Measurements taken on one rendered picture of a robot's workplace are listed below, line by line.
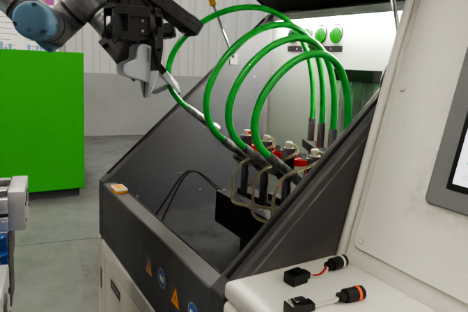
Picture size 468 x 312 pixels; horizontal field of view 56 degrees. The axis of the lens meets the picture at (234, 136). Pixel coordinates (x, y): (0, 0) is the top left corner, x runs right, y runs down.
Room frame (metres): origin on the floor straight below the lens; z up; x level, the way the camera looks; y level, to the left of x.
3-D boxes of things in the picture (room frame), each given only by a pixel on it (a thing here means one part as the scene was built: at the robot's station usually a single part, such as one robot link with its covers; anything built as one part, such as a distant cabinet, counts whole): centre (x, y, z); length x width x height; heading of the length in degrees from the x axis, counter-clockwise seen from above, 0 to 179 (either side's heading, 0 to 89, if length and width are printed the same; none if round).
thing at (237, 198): (0.93, -0.09, 0.91); 0.34 x 0.10 x 0.15; 32
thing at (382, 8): (1.17, -0.26, 1.43); 0.54 x 0.03 x 0.02; 32
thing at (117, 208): (0.91, 0.17, 0.87); 0.62 x 0.04 x 0.16; 32
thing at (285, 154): (0.89, -0.11, 1.02); 0.05 x 0.03 x 0.21; 122
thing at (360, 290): (0.54, -0.13, 0.99); 0.12 x 0.02 x 0.02; 116
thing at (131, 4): (0.76, 0.18, 1.38); 0.09 x 0.08 x 0.12; 122
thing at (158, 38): (0.76, 0.14, 1.32); 0.05 x 0.02 x 0.09; 32
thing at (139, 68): (0.75, 0.17, 1.27); 0.06 x 0.03 x 0.09; 122
